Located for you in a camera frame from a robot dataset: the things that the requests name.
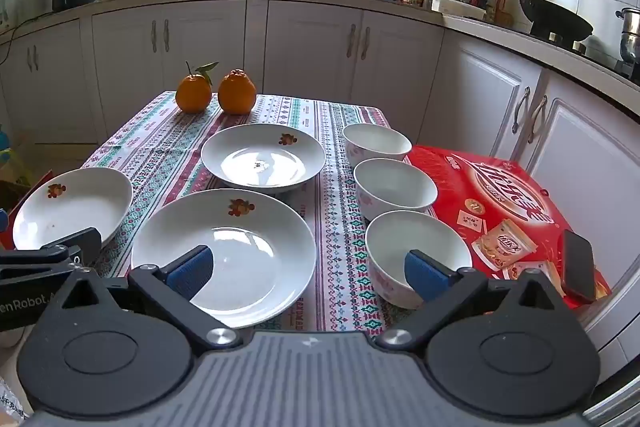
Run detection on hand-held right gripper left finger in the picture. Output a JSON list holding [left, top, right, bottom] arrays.
[[60, 244, 243, 353]]

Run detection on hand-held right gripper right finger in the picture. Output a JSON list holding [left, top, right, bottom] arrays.
[[375, 249, 561, 353]]

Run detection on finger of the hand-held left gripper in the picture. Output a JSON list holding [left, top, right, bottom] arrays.
[[0, 227, 102, 284]]

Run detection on white flower-print plate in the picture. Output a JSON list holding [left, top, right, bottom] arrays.
[[12, 167, 134, 252], [131, 188, 318, 329]]

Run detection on white pink-flower bowl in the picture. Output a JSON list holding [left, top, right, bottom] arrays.
[[354, 158, 439, 221], [365, 210, 473, 309], [343, 123, 412, 168]]

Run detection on white plate with dirt spot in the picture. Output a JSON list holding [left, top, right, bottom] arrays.
[[201, 123, 327, 194]]

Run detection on white plastic bag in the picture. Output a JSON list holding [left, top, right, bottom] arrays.
[[0, 374, 31, 423]]

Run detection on red printed gift box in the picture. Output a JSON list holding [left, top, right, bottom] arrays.
[[406, 145, 612, 313]]

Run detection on patterned tablecloth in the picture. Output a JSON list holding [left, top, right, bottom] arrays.
[[82, 91, 416, 333]]

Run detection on black smartphone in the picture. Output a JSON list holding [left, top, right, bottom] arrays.
[[561, 229, 597, 304]]

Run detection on orange with green leaf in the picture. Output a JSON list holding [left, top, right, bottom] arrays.
[[175, 61, 220, 114]]

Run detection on bumpy orange without leaf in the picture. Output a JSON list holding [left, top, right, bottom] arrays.
[[218, 69, 257, 114]]

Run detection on white kitchen cabinets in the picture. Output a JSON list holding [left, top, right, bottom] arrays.
[[0, 0, 640, 408]]

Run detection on white plastic tray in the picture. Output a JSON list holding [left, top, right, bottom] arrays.
[[431, 0, 487, 22]]

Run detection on gas stove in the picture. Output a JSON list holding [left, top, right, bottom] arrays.
[[530, 27, 640, 80]]

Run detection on black wok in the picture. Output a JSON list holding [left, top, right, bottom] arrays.
[[484, 0, 594, 44]]

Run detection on steel pot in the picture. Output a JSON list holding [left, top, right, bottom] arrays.
[[616, 7, 640, 62]]

